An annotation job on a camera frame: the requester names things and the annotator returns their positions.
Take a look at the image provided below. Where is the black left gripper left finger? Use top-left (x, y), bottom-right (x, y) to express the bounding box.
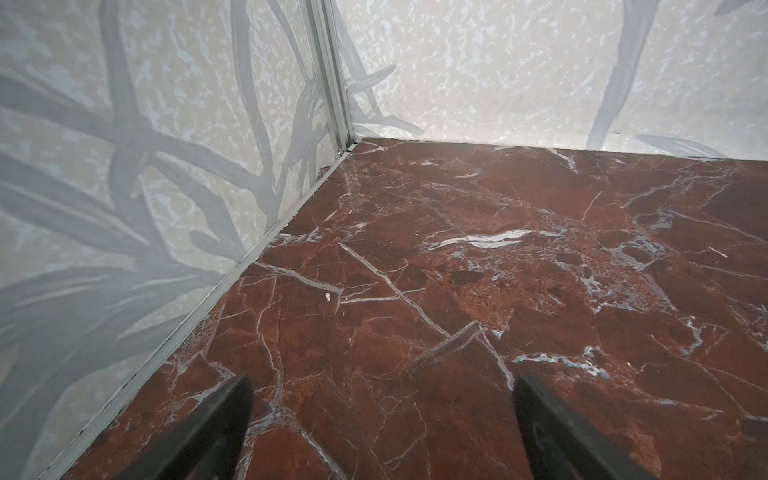
top-left (116, 375), bottom-right (253, 480)

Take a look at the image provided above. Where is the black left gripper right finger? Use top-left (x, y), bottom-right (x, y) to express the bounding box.
top-left (512, 374), bottom-right (653, 479)

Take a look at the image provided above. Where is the aluminium corner frame post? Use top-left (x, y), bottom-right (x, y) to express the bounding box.
top-left (300, 0), bottom-right (356, 156)

